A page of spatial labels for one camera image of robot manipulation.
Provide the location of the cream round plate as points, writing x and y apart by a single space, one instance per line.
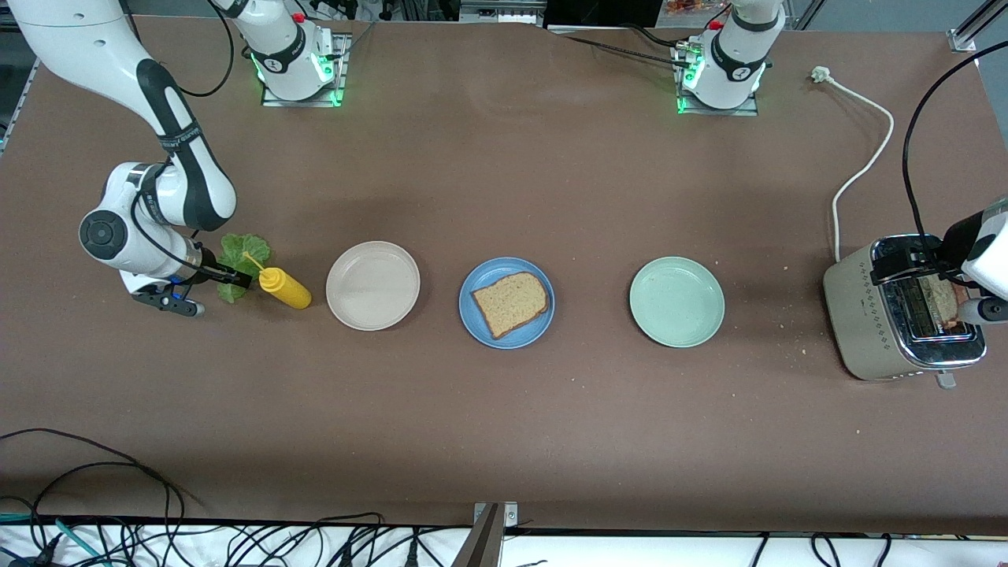
372 286

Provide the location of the pale green round plate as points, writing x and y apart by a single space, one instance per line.
676 302

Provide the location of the blue round plate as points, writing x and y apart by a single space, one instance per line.
472 323

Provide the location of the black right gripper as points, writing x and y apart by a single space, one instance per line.
211 269

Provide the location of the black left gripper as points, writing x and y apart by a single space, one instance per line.
957 233

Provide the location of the orange snack packet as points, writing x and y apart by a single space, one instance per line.
687 6

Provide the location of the yellow squeeze bottle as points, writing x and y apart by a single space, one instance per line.
287 291

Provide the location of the aluminium frame rail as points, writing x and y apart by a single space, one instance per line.
976 24

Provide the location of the brown bread slice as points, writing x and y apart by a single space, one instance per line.
512 303
943 303

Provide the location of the beige chrome toaster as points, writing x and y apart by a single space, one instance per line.
858 315

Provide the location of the aluminium frame beam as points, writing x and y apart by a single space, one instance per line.
504 9

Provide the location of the green lettuce leaf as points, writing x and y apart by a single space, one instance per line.
240 248

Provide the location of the metal edge bracket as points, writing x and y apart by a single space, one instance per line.
488 535

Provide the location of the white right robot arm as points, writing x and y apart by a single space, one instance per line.
71 39

